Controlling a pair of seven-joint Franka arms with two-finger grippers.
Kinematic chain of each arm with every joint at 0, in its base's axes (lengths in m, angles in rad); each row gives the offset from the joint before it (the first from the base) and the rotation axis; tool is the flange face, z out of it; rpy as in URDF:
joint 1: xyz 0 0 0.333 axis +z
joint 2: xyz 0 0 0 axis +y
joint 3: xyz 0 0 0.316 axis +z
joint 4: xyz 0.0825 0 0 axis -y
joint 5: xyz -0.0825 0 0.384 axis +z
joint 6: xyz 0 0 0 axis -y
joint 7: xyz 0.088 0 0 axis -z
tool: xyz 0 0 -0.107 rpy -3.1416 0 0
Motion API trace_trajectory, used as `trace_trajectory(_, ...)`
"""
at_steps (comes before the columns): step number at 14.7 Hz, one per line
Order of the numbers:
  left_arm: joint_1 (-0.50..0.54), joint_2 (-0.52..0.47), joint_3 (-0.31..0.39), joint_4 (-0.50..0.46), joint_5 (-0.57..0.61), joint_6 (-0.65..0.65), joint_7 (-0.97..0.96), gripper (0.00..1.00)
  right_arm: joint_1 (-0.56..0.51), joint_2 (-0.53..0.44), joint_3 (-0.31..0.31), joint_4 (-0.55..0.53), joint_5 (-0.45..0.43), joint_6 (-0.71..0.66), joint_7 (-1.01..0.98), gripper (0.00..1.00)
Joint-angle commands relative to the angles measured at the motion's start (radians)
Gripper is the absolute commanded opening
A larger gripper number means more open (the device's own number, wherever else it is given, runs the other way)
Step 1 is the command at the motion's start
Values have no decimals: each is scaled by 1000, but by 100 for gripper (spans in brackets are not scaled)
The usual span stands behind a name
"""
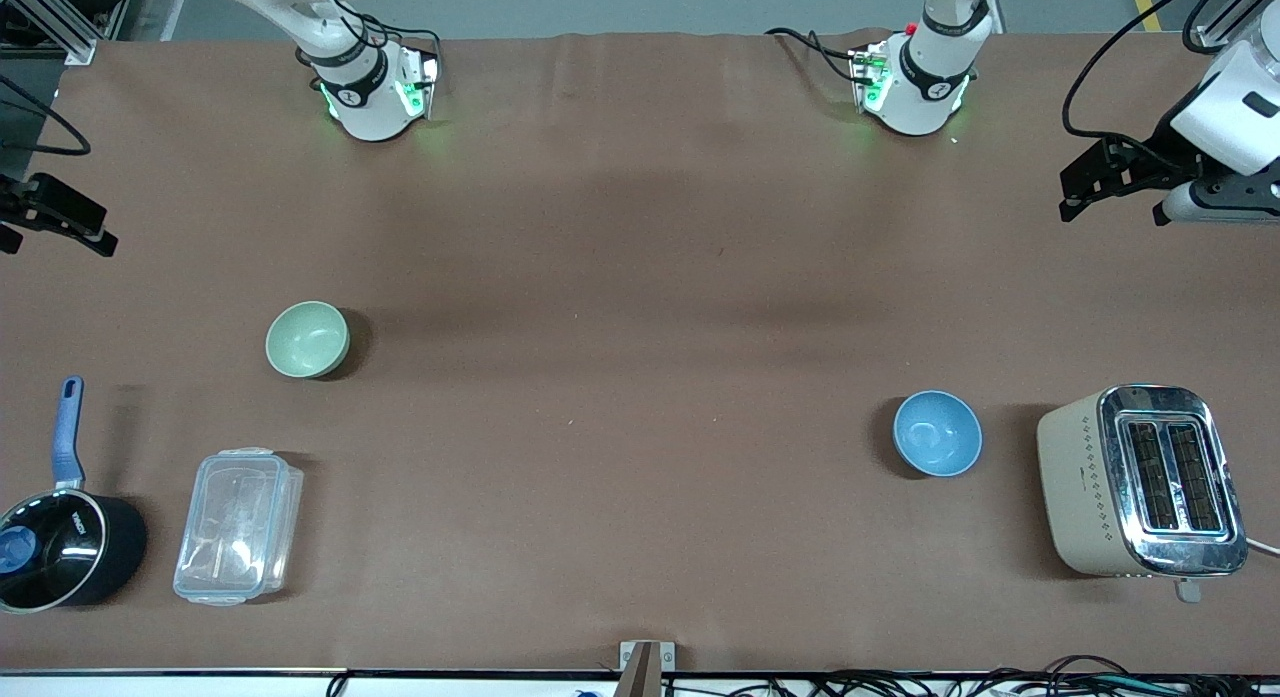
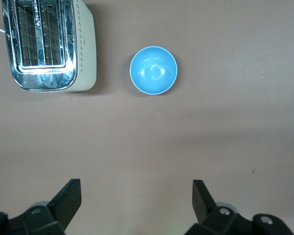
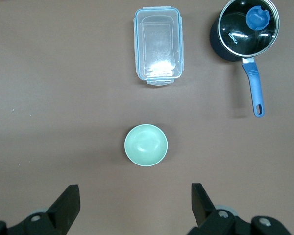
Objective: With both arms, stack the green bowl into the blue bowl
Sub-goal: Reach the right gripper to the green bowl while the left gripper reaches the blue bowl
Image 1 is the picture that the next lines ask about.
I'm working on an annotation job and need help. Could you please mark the glass lid with blue knob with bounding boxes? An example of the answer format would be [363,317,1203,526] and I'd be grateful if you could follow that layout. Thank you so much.
[0,489,107,614]

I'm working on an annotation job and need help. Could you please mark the clear plastic food container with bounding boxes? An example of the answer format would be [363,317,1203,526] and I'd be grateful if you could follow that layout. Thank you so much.
[172,447,305,608]

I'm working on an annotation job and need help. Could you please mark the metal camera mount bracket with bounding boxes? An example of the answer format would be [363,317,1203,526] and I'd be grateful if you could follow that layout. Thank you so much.
[618,640,678,697]

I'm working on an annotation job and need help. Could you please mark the brown table cloth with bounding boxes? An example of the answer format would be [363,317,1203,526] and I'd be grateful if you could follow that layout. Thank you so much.
[0,29,1280,676]

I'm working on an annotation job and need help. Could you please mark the aluminium frame profile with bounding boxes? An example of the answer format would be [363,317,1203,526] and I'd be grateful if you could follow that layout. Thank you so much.
[0,0,101,66]
[1190,0,1280,50]

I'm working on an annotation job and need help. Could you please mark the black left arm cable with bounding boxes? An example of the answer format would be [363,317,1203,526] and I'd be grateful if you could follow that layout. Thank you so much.
[1061,0,1216,143]

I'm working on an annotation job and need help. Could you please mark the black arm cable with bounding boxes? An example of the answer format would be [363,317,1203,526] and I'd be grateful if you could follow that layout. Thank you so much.
[1061,0,1216,143]
[0,75,93,159]

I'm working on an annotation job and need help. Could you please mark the black cable bundle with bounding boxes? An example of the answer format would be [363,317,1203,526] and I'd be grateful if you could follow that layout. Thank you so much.
[780,654,1280,697]

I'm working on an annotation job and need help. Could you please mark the green bowl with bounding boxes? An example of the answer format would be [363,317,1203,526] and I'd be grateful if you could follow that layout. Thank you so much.
[265,300,352,380]

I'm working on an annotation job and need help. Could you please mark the black base cable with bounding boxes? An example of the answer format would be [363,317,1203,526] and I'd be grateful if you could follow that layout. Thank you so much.
[318,0,444,83]
[764,26,863,80]

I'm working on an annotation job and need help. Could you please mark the cream and chrome toaster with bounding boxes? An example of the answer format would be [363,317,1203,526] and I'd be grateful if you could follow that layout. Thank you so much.
[1036,383,1250,605]

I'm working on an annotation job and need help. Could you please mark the blue bowl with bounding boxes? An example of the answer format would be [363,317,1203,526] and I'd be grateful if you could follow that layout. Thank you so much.
[892,390,984,478]

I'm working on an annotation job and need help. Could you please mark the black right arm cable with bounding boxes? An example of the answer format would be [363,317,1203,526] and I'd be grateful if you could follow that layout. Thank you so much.
[0,75,93,159]

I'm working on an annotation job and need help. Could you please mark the black saucepan with blue handle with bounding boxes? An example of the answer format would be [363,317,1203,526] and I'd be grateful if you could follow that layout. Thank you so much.
[0,376,149,615]

